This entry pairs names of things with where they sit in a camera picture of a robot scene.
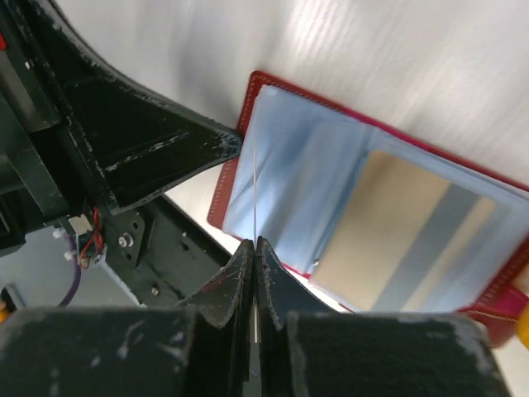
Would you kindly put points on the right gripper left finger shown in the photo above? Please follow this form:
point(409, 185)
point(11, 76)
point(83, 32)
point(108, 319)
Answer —
point(199, 347)

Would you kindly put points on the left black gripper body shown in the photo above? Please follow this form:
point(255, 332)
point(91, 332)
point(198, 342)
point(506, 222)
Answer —
point(49, 168)

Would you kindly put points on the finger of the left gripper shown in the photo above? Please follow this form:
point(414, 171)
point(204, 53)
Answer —
point(134, 142)

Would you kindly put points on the red leather card holder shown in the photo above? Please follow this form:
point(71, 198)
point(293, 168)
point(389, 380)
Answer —
point(311, 153)

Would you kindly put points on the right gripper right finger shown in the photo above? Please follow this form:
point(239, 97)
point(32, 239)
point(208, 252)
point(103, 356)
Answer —
point(308, 349)

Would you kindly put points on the gold credit card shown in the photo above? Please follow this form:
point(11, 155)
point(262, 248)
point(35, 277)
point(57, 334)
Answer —
point(403, 229)
point(255, 310)

